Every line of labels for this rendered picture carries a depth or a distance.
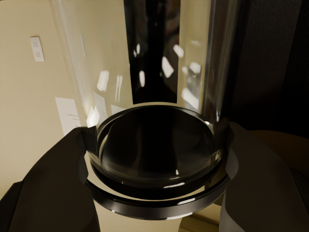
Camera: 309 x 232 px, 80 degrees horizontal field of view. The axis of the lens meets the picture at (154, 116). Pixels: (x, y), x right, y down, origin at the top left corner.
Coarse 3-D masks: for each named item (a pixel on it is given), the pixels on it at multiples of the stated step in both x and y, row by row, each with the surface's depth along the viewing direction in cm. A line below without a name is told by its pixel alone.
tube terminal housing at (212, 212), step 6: (294, 168) 36; (222, 198) 29; (216, 204) 28; (204, 210) 30; (210, 210) 29; (216, 210) 29; (192, 216) 31; (198, 216) 31; (204, 216) 30; (210, 216) 30; (216, 216) 29; (210, 222) 30; (216, 222) 29
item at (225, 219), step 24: (240, 144) 9; (264, 144) 9; (240, 168) 8; (264, 168) 8; (288, 168) 8; (240, 192) 7; (264, 192) 7; (288, 192) 7; (240, 216) 6; (264, 216) 6; (288, 216) 6
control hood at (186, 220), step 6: (186, 216) 31; (186, 222) 30; (192, 222) 30; (198, 222) 30; (204, 222) 30; (180, 228) 29; (186, 228) 29; (192, 228) 29; (198, 228) 29; (204, 228) 29; (210, 228) 29; (216, 228) 29
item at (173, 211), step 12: (228, 180) 10; (96, 192) 9; (216, 192) 9; (108, 204) 9; (120, 204) 9; (192, 204) 9; (204, 204) 9; (144, 216) 9; (156, 216) 9; (168, 216) 9
